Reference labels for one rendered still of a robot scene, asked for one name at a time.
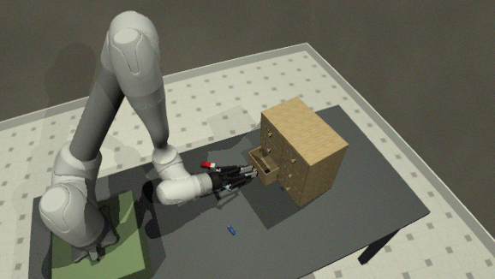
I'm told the wooden drawer front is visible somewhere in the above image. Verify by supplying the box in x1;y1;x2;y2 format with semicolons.
281;156;305;193
261;131;281;166
261;115;283;152
279;170;301;205
283;139;309;180
248;146;279;186

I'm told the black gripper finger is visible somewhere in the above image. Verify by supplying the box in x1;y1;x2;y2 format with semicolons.
215;165;253;177
223;171;258;192

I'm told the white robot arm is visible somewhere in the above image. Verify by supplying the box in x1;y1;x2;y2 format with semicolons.
39;11;212;263

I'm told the small wooden chest of drawers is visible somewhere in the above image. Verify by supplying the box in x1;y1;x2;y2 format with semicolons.
260;97;349;207

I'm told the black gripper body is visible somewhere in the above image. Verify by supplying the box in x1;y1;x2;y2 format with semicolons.
208;171;230;191

